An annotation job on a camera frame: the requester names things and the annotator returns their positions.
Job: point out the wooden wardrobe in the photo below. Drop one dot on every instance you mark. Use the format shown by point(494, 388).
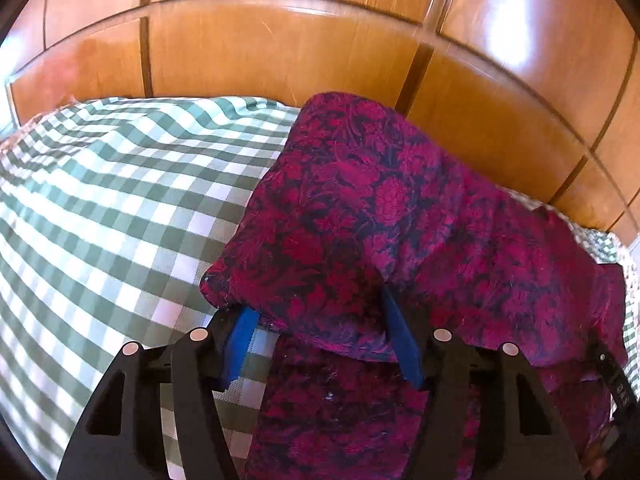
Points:
point(300, 50)

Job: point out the green white checked blanket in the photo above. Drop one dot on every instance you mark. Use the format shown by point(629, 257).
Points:
point(100, 210)

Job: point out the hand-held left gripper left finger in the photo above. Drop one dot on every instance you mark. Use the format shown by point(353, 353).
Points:
point(240, 340)

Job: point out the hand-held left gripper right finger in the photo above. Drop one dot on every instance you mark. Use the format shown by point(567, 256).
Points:
point(402, 340)

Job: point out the red purple knit sweater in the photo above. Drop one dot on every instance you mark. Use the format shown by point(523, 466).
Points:
point(375, 210)

